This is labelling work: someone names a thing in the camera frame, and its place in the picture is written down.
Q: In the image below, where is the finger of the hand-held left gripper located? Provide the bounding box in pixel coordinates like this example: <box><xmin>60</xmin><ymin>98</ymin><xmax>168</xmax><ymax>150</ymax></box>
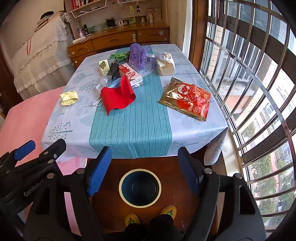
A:
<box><xmin>0</xmin><ymin>138</ymin><xmax>67</xmax><ymax>184</ymax></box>
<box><xmin>0</xmin><ymin>140</ymin><xmax>36</xmax><ymax>171</ymax></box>

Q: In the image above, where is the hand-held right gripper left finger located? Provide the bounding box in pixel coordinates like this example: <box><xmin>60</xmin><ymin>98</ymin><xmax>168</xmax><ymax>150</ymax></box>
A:
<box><xmin>23</xmin><ymin>146</ymin><xmax>112</xmax><ymax>241</ymax></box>

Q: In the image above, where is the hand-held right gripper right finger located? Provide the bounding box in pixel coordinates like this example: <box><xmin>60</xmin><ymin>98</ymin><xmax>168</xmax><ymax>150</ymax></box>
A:
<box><xmin>178</xmin><ymin>146</ymin><xmax>266</xmax><ymax>241</ymax></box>

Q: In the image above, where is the blue cream-rimmed trash bin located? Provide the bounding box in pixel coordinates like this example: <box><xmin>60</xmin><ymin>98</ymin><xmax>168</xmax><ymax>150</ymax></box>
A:
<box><xmin>119</xmin><ymin>169</ymin><xmax>162</xmax><ymax>207</ymax></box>

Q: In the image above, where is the yellow paper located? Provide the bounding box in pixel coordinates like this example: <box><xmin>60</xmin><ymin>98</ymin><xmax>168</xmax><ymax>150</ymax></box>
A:
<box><xmin>59</xmin><ymin>91</ymin><xmax>79</xmax><ymax>106</ymax></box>

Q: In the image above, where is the gold red snack bag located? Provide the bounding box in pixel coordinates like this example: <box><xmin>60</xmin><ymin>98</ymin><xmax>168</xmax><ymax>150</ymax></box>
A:
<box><xmin>158</xmin><ymin>77</ymin><xmax>211</xmax><ymax>121</ymax></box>

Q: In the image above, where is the clear plastic wrapper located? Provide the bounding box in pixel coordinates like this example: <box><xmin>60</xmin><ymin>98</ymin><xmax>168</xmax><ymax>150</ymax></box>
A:
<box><xmin>92</xmin><ymin>76</ymin><xmax>112</xmax><ymax>92</ymax></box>

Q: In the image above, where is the green gold cardboard box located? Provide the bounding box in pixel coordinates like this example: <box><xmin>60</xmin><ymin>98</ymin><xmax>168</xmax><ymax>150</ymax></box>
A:
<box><xmin>99</xmin><ymin>60</ymin><xmax>110</xmax><ymax>76</ymax></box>

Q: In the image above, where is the red white drink carton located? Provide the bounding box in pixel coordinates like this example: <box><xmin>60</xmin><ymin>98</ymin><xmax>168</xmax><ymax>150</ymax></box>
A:
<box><xmin>119</xmin><ymin>62</ymin><xmax>144</xmax><ymax>84</ymax></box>

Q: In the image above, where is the yellow woven right slipper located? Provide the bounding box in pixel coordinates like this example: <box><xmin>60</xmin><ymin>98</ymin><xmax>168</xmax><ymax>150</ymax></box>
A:
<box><xmin>160</xmin><ymin>205</ymin><xmax>177</xmax><ymax>218</ymax></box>

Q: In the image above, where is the yellow woven slipper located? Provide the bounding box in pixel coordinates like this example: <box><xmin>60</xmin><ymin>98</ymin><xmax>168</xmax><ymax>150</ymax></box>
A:
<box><xmin>125</xmin><ymin>213</ymin><xmax>141</xmax><ymax>226</ymax></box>
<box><xmin>160</xmin><ymin>205</ymin><xmax>177</xmax><ymax>218</ymax></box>

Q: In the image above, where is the white window sill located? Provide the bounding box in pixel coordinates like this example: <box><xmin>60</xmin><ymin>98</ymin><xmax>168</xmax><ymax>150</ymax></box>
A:
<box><xmin>200</xmin><ymin>70</ymin><xmax>243</xmax><ymax>179</ymax></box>

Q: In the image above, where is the leaf print teal tablecloth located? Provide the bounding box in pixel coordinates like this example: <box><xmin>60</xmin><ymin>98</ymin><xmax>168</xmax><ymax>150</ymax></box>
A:
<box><xmin>42</xmin><ymin>44</ymin><xmax>229</xmax><ymax>166</ymax></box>

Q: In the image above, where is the yellow woven left slipper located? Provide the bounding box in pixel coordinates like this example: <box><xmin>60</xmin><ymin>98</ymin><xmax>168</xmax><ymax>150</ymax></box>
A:
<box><xmin>125</xmin><ymin>213</ymin><xmax>141</xmax><ymax>226</ymax></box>

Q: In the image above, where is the person's right leg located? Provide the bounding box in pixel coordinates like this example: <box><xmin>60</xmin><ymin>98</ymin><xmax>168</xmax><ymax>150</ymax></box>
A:
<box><xmin>148</xmin><ymin>214</ymin><xmax>183</xmax><ymax>241</ymax></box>

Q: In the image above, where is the person's leg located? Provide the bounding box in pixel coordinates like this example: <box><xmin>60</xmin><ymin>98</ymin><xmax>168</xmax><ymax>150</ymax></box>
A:
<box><xmin>125</xmin><ymin>222</ymin><xmax>148</xmax><ymax>241</ymax></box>
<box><xmin>148</xmin><ymin>214</ymin><xmax>183</xmax><ymax>241</ymax></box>

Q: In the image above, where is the person's left leg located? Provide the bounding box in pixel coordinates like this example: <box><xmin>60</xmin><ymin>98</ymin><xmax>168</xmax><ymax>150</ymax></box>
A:
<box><xmin>125</xmin><ymin>222</ymin><xmax>148</xmax><ymax>241</ymax></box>

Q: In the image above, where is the red cloth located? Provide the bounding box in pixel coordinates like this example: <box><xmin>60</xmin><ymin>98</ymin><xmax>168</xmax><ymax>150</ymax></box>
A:
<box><xmin>100</xmin><ymin>75</ymin><xmax>136</xmax><ymax>115</ymax></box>

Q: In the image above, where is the metal window grille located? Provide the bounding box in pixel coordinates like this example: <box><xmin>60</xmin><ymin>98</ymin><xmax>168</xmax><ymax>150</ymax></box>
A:
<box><xmin>199</xmin><ymin>0</ymin><xmax>296</xmax><ymax>232</ymax></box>

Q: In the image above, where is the white lace furniture cover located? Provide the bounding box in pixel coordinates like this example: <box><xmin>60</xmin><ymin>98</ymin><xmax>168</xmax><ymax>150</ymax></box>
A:
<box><xmin>11</xmin><ymin>13</ymin><xmax>75</xmax><ymax>100</ymax></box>

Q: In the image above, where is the white tissue pack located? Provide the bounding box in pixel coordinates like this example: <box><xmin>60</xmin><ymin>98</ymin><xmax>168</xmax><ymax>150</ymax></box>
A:
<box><xmin>156</xmin><ymin>52</ymin><xmax>175</xmax><ymax>76</ymax></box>

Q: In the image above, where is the green snack wrapper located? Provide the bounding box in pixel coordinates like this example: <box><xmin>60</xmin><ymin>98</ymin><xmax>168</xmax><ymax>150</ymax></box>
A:
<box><xmin>109</xmin><ymin>53</ymin><xmax>126</xmax><ymax>62</ymax></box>

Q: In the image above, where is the white power strip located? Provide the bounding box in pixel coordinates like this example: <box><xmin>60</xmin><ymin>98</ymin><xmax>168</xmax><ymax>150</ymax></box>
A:
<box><xmin>72</xmin><ymin>35</ymin><xmax>93</xmax><ymax>44</ymax></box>

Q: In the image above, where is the wooden cabinet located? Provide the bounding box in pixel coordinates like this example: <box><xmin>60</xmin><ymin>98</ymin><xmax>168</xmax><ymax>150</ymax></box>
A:
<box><xmin>67</xmin><ymin>23</ymin><xmax>170</xmax><ymax>69</ymax></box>

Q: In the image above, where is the stack of folded items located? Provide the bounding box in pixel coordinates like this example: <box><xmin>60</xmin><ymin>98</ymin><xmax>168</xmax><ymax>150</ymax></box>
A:
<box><xmin>35</xmin><ymin>10</ymin><xmax>66</xmax><ymax>32</ymax></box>

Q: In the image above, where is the row of books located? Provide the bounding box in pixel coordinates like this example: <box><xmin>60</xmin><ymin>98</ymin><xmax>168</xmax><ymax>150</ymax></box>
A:
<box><xmin>70</xmin><ymin>0</ymin><xmax>94</xmax><ymax>10</ymax></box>

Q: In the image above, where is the white wire wall shelf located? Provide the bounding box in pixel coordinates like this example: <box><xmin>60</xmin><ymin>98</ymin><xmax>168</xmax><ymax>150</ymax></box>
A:
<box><xmin>69</xmin><ymin>0</ymin><xmax>108</xmax><ymax>18</ymax></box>

